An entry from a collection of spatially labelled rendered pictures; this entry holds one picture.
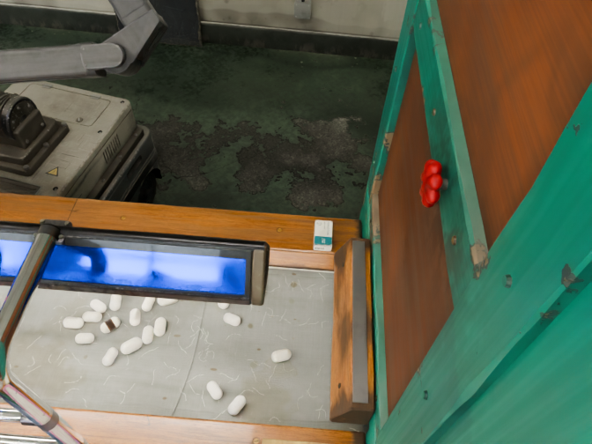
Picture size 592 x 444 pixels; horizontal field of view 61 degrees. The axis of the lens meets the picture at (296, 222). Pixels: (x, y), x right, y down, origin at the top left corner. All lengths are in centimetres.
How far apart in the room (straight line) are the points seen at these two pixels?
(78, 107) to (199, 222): 90
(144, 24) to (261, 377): 62
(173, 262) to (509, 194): 37
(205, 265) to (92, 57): 48
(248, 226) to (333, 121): 147
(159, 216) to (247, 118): 143
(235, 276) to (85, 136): 120
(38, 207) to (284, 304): 54
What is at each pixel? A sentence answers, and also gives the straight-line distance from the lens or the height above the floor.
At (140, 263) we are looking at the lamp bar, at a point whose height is 108.
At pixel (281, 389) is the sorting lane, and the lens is 87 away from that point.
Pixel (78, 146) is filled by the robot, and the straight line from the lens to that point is 168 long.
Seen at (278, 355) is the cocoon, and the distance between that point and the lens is 87.
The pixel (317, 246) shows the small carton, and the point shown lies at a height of 78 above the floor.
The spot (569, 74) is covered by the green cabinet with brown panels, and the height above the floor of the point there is 141.
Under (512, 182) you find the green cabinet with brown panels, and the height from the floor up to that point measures 132.
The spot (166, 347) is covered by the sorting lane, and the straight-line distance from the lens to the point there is 92.
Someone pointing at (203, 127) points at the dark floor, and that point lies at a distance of 238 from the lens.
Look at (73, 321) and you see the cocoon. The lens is 96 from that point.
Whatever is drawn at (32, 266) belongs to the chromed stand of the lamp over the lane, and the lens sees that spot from 58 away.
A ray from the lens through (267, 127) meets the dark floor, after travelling 237.
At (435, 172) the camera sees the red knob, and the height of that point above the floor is 126.
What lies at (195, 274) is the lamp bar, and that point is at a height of 108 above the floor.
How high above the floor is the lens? 156
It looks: 52 degrees down
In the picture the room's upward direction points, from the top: 4 degrees clockwise
